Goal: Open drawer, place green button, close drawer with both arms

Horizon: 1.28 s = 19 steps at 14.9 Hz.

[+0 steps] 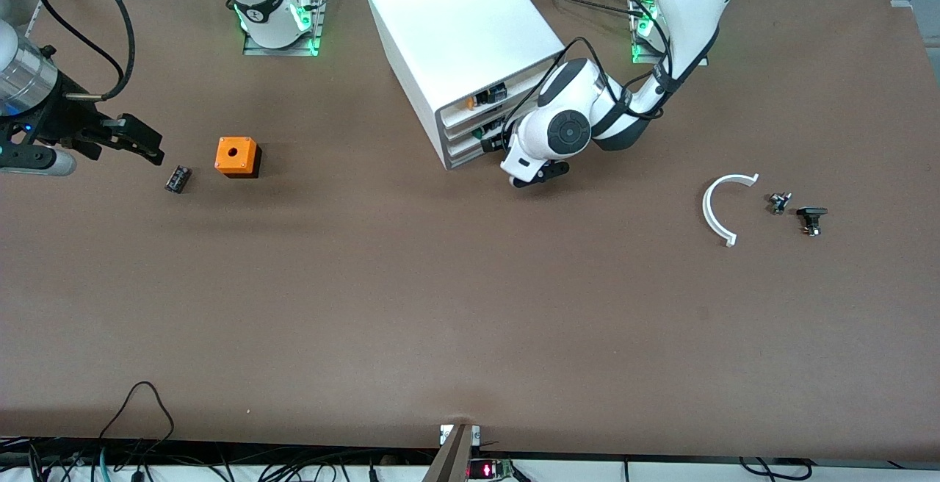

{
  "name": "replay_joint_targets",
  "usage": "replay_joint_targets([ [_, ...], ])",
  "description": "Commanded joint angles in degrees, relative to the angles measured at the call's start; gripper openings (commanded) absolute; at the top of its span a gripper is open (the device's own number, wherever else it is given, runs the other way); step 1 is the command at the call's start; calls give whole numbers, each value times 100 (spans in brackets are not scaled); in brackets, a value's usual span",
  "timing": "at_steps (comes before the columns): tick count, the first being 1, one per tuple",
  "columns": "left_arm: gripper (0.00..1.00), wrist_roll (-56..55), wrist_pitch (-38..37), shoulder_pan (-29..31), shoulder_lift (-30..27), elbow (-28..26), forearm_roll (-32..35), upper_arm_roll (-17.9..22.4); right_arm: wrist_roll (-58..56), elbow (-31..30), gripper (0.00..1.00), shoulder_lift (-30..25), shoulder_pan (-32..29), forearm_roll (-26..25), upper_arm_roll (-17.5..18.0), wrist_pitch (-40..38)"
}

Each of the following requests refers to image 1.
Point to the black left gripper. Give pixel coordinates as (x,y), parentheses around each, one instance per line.
(494,143)

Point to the small metal switch part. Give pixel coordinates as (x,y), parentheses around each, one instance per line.
(778,203)

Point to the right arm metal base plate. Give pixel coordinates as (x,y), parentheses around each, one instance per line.
(283,51)

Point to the black and blue contact block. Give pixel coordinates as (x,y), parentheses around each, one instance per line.
(498,92)

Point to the small black contact block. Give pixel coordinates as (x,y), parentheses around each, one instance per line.
(178,179)

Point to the device with red display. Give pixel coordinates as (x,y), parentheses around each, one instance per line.
(485,469)

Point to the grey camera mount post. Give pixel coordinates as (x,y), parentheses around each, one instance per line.
(452,460)

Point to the orange box with hole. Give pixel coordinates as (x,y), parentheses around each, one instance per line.
(235,153)

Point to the white curved plastic arc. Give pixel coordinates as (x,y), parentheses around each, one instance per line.
(706,211)

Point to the white drawer cabinet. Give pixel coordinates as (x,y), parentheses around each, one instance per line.
(455,19)

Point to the white plastic drawer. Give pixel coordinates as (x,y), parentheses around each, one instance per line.
(463,142)
(530,79)

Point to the small black switch part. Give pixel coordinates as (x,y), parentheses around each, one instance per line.
(811,214)

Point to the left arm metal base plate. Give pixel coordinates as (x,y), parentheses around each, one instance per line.
(642,58)

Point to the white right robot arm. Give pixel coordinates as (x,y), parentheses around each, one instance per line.
(272,12)

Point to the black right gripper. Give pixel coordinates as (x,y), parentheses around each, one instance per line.
(67,116)

